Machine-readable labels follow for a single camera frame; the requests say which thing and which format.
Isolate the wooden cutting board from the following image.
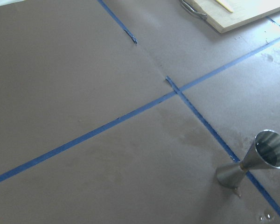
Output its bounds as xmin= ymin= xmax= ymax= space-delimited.
xmin=190 ymin=0 xmax=280 ymax=33

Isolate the steel double jigger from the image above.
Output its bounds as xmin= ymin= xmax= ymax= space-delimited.
xmin=216 ymin=129 xmax=280 ymax=189

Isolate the yellow plastic knife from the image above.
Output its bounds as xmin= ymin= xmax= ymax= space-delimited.
xmin=216 ymin=0 xmax=234 ymax=13

